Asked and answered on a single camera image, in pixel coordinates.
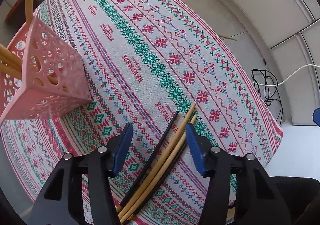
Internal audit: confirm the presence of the black chopstick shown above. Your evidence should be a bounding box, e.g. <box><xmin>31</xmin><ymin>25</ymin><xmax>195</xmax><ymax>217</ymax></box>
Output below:
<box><xmin>116</xmin><ymin>111</ymin><xmax>179</xmax><ymax>213</ymax></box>
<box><xmin>123</xmin><ymin>141</ymin><xmax>187</xmax><ymax>224</ymax></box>

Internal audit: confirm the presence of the pink perforated utensil holder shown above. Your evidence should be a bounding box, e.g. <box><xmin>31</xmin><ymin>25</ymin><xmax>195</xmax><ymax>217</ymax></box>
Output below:
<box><xmin>1</xmin><ymin>9</ymin><xmax>92</xmax><ymax>122</ymax></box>

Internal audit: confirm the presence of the bamboo chopstick on floor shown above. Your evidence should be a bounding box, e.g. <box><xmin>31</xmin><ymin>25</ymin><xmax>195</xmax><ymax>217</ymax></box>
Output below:
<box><xmin>218</xmin><ymin>35</ymin><xmax>237</xmax><ymax>41</ymax></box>

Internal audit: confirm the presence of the patterned red green tablecloth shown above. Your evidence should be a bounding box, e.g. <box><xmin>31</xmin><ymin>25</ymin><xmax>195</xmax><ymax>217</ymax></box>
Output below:
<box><xmin>1</xmin><ymin>0</ymin><xmax>283</xmax><ymax>224</ymax></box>

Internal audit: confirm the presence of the red trash bin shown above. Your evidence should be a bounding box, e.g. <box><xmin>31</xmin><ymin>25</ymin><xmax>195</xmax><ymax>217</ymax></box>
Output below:
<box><xmin>4</xmin><ymin>0</ymin><xmax>25</xmax><ymax>22</ymax></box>

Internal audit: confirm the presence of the white power cable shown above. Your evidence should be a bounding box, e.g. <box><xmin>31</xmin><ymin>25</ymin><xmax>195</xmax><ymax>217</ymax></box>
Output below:
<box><xmin>254</xmin><ymin>63</ymin><xmax>320</xmax><ymax>88</ymax></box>

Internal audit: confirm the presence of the black cable bundle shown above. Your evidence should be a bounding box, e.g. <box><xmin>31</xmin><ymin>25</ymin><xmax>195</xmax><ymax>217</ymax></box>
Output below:
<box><xmin>250</xmin><ymin>59</ymin><xmax>284</xmax><ymax>125</ymax></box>

